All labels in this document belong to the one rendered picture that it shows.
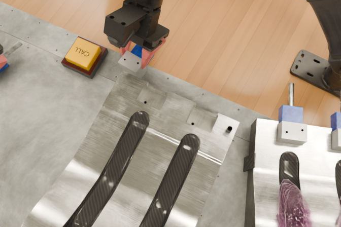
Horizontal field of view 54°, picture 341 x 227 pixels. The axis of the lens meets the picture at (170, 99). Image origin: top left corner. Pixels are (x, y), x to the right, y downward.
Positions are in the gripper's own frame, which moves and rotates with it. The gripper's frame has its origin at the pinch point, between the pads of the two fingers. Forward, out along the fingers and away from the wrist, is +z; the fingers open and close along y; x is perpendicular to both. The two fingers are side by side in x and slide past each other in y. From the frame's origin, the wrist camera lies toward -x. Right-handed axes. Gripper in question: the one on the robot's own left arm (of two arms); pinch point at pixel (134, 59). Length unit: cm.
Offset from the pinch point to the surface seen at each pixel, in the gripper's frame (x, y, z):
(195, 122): -5.9, 19.4, 1.6
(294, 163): -2.1, 40.1, 1.1
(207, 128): -5.7, 22.1, 1.6
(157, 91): -5.4, 9.3, 0.0
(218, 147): -9.5, 25.8, 0.6
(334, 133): 5.0, 43.8, -4.9
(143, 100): -7.3, 7.7, 2.3
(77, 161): -23.6, 4.6, 9.1
